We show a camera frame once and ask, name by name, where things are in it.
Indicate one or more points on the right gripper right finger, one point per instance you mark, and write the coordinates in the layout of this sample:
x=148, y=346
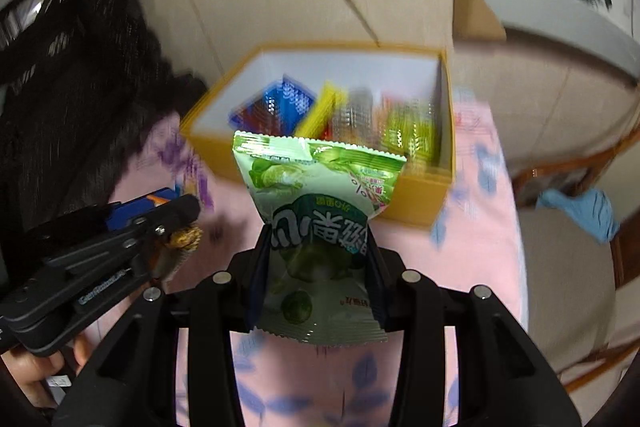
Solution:
x=382, y=270

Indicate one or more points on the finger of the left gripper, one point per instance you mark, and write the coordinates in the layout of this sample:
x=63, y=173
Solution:
x=160, y=219
x=142, y=201

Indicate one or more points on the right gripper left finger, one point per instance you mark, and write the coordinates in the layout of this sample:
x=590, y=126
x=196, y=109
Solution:
x=249, y=282

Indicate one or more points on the small blue edged snack pack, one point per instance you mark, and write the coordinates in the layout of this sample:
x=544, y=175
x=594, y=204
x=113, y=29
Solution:
x=171, y=253

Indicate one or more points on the green candy bag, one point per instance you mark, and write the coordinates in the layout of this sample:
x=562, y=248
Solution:
x=317, y=197

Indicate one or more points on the blue cookie snack bag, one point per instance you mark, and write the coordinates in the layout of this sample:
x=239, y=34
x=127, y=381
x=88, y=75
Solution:
x=276, y=110

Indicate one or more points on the lime green snack pack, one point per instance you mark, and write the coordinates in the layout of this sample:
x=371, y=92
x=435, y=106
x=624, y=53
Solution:
x=409, y=128

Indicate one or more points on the long yellow snack bar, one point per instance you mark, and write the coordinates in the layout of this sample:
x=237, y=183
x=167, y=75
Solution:
x=317, y=122

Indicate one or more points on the person left hand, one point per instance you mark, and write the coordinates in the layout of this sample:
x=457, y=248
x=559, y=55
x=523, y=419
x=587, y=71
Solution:
x=29, y=372

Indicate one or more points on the dark carved wooden furniture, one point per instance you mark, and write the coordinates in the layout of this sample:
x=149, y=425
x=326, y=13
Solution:
x=85, y=83

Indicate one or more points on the long dark snack bar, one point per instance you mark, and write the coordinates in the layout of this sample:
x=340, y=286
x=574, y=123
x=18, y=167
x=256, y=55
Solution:
x=352, y=120

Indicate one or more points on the yellow cardboard box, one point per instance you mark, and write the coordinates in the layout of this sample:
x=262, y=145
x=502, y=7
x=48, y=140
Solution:
x=377, y=94

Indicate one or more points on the blue cloth on chair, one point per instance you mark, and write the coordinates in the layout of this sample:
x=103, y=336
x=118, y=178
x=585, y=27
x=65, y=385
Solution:
x=592, y=211

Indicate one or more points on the wooden armchair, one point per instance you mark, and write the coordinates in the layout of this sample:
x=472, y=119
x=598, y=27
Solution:
x=571, y=276

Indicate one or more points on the cardboard corner protector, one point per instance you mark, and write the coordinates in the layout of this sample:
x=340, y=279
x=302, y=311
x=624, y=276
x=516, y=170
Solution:
x=473, y=20

